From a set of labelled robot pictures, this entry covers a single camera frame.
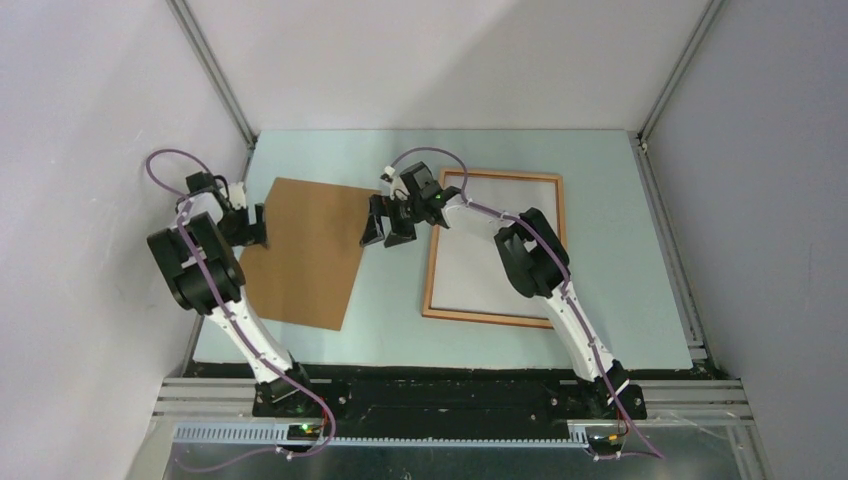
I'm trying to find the aluminium rail left side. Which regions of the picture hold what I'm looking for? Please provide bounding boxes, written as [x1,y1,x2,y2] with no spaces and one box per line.
[167,0,258,380]

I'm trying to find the sunset landscape photo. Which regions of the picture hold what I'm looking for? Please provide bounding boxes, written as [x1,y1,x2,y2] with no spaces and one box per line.
[430,177,559,318]

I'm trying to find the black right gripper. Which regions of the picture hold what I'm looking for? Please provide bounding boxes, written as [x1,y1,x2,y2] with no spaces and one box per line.
[359,195,424,249]

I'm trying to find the grey slotted cable duct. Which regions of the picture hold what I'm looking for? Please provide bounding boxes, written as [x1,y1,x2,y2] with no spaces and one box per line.
[173,422,589,449]

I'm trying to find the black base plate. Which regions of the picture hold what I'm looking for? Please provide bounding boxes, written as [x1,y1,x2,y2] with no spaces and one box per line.
[253,379,647,440]

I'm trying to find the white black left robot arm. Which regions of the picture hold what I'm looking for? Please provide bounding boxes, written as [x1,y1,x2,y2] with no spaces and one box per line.
[147,172,316,417]

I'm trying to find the aluminium rail right side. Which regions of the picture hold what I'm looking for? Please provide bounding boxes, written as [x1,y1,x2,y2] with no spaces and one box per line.
[630,0,727,364]

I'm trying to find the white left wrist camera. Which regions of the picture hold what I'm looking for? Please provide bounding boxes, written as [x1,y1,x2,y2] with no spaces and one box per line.
[227,182,248,210]

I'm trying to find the aluminium rail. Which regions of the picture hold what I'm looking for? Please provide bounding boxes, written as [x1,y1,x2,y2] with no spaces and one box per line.
[153,378,755,426]
[630,0,727,364]
[167,0,258,380]

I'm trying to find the aluminium front rail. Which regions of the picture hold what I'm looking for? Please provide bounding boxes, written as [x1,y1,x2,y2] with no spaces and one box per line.
[153,378,755,426]

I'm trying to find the wooden picture frame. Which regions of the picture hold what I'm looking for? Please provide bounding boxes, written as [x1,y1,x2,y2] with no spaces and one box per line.
[421,167,568,331]

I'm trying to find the brown fibreboard backing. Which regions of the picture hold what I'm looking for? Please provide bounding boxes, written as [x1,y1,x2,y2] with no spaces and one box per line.
[240,178,376,331]

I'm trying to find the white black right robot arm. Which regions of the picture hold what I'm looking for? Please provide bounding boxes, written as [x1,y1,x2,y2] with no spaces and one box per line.
[359,162,630,418]

